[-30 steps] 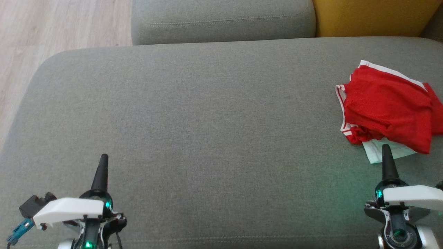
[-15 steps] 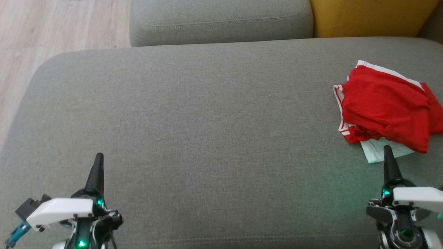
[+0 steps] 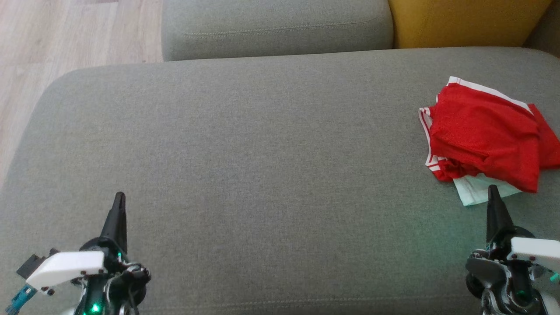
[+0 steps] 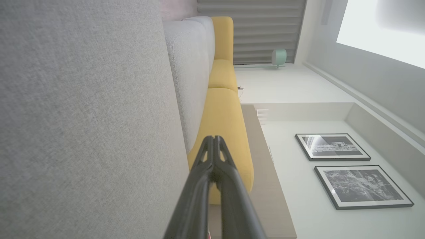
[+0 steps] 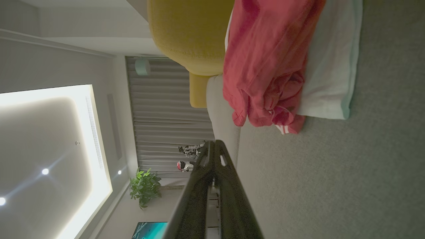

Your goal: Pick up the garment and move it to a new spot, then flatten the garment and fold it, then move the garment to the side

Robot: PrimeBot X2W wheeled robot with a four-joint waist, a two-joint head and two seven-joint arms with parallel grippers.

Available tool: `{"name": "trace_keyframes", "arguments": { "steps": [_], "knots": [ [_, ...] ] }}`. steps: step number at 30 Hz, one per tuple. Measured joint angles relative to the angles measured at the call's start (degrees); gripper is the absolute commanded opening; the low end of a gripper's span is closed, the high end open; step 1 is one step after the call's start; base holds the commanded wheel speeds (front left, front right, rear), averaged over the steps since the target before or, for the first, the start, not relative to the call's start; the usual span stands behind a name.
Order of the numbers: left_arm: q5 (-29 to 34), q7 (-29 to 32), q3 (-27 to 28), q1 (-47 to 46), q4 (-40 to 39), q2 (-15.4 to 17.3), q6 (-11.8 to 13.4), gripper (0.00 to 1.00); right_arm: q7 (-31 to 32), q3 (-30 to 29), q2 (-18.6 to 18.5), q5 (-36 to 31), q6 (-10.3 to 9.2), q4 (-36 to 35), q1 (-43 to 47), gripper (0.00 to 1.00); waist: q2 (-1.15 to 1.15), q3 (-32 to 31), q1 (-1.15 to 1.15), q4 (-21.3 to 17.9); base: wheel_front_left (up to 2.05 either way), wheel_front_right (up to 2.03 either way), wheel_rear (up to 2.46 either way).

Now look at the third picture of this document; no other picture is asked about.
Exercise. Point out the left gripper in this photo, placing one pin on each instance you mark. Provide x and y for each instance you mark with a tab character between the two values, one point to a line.
65	267

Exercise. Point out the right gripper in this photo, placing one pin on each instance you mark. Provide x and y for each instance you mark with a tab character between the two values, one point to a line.
536	249

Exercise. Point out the red basketball jersey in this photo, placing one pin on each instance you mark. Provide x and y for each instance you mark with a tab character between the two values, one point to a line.
439	173

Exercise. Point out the red basketball shorts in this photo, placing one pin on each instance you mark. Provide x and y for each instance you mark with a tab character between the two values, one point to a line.
485	131

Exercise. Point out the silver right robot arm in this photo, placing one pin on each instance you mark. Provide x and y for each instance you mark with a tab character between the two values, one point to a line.
485	271

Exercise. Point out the large grey chaise seat cushion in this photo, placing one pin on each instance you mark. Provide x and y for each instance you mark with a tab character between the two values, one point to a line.
262	175

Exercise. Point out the yellow sofa back cushion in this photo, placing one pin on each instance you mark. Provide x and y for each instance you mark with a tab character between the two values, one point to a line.
463	22

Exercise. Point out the grey sofa seat cushion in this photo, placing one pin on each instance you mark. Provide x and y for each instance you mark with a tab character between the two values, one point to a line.
275	26

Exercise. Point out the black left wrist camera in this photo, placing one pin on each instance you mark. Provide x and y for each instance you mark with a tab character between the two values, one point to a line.
33	262

